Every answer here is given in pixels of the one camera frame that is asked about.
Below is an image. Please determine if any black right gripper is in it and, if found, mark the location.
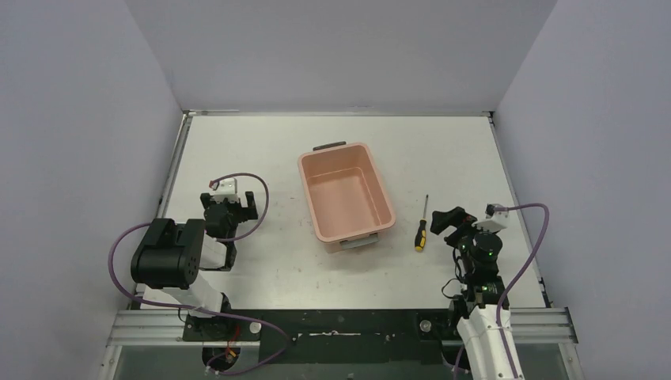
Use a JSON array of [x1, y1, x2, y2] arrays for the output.
[[432, 207, 487, 274]]

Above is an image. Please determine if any yellow black handled screwdriver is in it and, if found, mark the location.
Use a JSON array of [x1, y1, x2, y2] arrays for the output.
[[414, 194, 429, 252]]

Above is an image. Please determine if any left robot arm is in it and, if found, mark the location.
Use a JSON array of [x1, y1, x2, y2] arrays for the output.
[[131, 191, 259, 341]]

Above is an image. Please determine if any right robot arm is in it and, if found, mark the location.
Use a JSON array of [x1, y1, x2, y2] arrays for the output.
[[430, 205, 523, 379]]

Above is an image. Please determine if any pink plastic bin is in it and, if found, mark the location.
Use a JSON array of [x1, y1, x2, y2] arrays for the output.
[[298, 142, 396, 253]]

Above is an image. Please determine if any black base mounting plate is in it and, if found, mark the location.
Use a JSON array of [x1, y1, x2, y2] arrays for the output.
[[188, 310, 462, 367]]

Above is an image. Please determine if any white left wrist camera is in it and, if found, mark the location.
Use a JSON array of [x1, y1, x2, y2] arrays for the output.
[[210, 177, 238, 202]]

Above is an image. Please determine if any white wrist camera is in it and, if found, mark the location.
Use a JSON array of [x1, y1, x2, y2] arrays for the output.
[[472, 203, 510, 234], [210, 177, 238, 202]]

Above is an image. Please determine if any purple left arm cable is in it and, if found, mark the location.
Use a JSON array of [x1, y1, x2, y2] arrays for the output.
[[108, 172, 290, 377]]

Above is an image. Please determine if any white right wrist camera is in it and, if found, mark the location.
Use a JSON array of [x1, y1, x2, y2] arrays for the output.
[[472, 203, 510, 234]]

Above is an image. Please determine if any aluminium front frame rail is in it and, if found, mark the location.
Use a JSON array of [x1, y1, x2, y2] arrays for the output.
[[108, 308, 578, 347]]

